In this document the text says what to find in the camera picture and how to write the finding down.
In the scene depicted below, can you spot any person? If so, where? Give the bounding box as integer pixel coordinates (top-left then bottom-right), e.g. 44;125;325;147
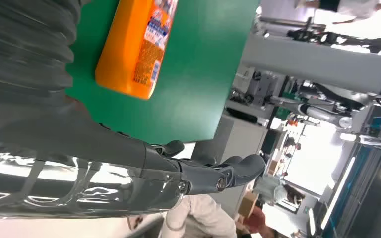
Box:
254;175;306;207
159;193;277;238
304;0;381;25

